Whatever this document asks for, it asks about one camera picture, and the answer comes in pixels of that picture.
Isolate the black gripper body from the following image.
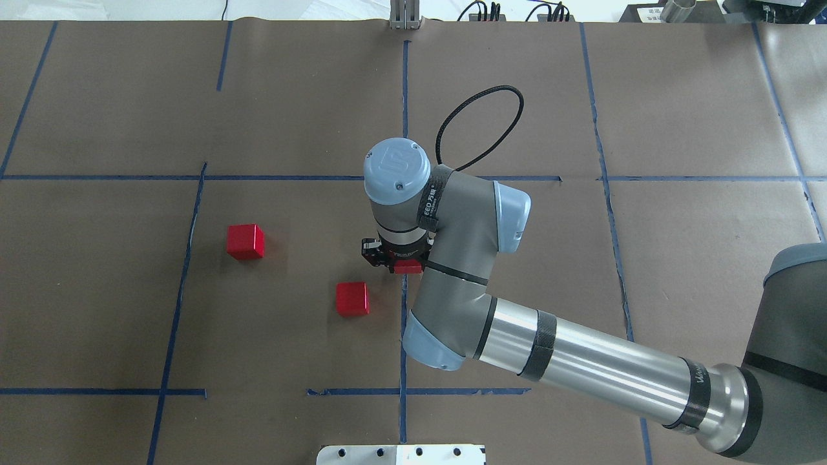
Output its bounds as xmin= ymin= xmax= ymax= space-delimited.
xmin=381 ymin=238 xmax=434 ymax=274

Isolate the red cube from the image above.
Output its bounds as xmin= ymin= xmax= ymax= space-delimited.
xmin=335 ymin=282 xmax=370 ymax=318
xmin=225 ymin=223 xmax=266 ymax=261
xmin=391 ymin=259 xmax=423 ymax=274

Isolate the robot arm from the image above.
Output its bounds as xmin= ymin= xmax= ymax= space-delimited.
xmin=362 ymin=138 xmax=825 ymax=464

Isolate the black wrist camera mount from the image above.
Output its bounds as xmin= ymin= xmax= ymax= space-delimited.
xmin=361 ymin=238 xmax=389 ymax=267

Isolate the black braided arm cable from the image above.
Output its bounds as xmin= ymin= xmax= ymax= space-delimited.
xmin=435 ymin=85 xmax=525 ymax=172

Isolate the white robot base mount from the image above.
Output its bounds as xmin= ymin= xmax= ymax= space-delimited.
xmin=316 ymin=444 xmax=488 ymax=464

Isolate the aluminium frame post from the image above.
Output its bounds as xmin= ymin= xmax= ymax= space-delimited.
xmin=389 ymin=0 xmax=422 ymax=30

